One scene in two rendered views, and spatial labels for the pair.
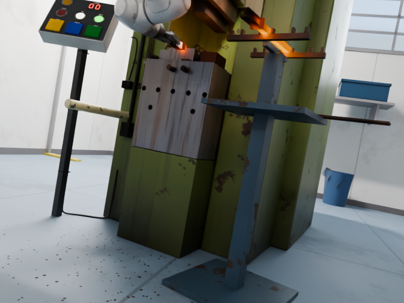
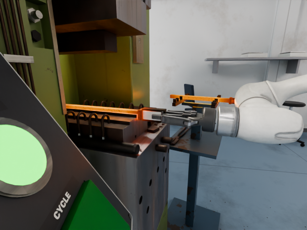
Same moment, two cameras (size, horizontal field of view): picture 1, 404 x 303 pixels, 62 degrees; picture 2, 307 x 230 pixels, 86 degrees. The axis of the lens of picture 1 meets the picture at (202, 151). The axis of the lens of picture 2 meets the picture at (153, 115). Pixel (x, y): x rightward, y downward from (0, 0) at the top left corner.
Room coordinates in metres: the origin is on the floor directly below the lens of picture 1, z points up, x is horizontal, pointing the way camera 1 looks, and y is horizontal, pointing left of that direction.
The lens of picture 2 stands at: (1.70, 0.76, 1.14)
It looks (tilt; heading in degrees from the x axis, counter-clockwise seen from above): 15 degrees down; 263
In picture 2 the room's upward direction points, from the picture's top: straight up
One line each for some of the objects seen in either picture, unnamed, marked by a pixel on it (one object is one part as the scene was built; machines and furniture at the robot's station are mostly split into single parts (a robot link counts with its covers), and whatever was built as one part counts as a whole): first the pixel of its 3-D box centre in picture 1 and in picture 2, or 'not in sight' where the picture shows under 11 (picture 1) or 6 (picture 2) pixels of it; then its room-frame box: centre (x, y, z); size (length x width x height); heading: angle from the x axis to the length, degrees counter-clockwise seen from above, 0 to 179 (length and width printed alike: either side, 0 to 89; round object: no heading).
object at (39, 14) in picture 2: not in sight; (35, 24); (1.91, 0.32, 1.25); 0.03 x 0.03 x 0.07; 64
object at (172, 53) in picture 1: (195, 65); (87, 120); (1.88, 0.12, 0.96); 0.42 x 0.20 x 0.09; 154
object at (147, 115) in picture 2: not in sight; (152, 115); (1.63, 0.22, 1.00); 0.07 x 0.01 x 0.03; 154
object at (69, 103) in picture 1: (100, 110); not in sight; (1.76, 0.56, 0.62); 0.44 x 0.05 x 0.05; 154
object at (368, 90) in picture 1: (361, 92); not in sight; (4.46, -1.94, 1.52); 0.58 x 0.44 x 0.23; 73
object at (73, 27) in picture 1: (74, 29); not in sight; (1.73, 0.75, 1.01); 0.07 x 0.05 x 0.07; 89
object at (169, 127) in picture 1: (196, 114); (100, 171); (1.86, 0.06, 0.69); 0.56 x 0.38 x 0.45; 154
